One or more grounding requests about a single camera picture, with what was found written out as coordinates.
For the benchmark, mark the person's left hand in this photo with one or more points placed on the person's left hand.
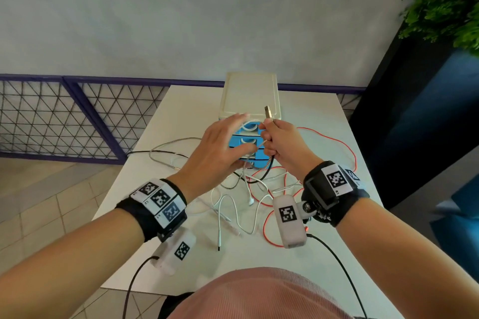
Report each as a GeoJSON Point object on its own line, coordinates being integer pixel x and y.
{"type": "Point", "coordinates": [209, 158]}

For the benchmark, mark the person's right thumb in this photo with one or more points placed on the person's right thumb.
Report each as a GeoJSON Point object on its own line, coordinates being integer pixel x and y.
{"type": "Point", "coordinates": [268, 125]}

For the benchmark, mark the black wristband with markers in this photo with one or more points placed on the black wristband with markers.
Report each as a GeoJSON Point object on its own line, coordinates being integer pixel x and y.
{"type": "Point", "coordinates": [333, 188]}
{"type": "Point", "coordinates": [157, 203]}

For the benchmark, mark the blue chair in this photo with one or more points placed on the blue chair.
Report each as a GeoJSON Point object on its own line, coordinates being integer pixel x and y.
{"type": "Point", "coordinates": [462, 225]}

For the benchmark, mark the person's left thumb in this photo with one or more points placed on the person's left thumb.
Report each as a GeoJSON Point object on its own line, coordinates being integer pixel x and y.
{"type": "Point", "coordinates": [243, 150]}

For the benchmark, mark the white box with blue drawers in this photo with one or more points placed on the white box with blue drawers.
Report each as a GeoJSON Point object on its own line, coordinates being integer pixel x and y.
{"type": "Point", "coordinates": [249, 94]}

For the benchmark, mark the pink shirt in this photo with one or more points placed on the pink shirt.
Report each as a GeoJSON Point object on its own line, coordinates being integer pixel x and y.
{"type": "Point", "coordinates": [258, 296]}

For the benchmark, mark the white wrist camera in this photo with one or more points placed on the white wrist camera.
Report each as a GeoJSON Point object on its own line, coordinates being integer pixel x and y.
{"type": "Point", "coordinates": [176, 251]}
{"type": "Point", "coordinates": [292, 225]}

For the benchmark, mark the black left wristband with markers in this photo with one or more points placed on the black left wristband with markers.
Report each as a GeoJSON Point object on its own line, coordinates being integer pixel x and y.
{"type": "Point", "coordinates": [157, 203]}

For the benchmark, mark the black planter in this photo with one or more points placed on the black planter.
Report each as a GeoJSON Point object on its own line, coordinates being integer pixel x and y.
{"type": "Point", "coordinates": [411, 117]}

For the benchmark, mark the person's right forearm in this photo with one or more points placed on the person's right forearm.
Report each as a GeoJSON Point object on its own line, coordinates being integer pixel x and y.
{"type": "Point", "coordinates": [404, 262]}

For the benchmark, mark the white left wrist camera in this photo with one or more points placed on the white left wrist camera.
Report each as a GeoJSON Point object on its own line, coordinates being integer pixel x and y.
{"type": "Point", "coordinates": [176, 251]}

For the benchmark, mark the person's right hand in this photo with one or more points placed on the person's right hand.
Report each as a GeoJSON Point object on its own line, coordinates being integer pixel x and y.
{"type": "Point", "coordinates": [290, 146]}

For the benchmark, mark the person's left forearm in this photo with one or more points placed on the person's left forearm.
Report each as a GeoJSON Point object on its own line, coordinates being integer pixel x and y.
{"type": "Point", "coordinates": [71, 270]}

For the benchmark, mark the black right wristband with markers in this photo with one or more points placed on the black right wristband with markers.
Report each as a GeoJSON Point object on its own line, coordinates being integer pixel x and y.
{"type": "Point", "coordinates": [333, 188]}

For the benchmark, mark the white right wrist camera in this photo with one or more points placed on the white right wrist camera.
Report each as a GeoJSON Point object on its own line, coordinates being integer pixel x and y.
{"type": "Point", "coordinates": [292, 225]}

